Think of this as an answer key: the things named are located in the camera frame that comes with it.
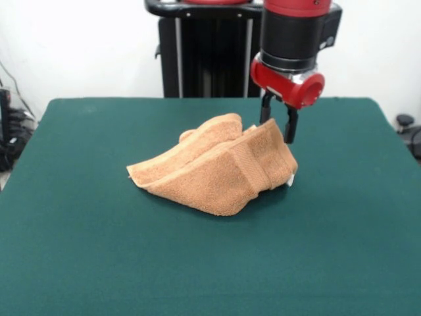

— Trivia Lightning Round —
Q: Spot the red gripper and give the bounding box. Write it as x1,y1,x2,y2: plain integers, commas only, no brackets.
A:
249,54,326,145

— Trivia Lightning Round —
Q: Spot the tan terry towel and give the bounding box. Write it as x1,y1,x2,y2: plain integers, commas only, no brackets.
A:
126,113,299,218

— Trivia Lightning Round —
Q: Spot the black round caster foot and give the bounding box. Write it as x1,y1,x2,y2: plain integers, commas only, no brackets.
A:
395,113,421,165

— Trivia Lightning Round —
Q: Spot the dark green table cloth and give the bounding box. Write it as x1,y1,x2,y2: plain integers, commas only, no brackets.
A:
0,97,421,316

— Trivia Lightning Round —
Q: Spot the black box device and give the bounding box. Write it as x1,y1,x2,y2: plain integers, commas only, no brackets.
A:
0,88,12,171

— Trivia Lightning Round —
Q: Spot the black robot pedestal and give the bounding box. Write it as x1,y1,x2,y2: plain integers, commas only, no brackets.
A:
143,0,269,99

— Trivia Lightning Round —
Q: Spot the black cable bundle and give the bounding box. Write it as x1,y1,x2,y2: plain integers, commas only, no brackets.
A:
6,107,37,167

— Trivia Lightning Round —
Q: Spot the grey wall cable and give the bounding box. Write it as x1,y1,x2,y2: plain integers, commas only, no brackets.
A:
0,61,37,120

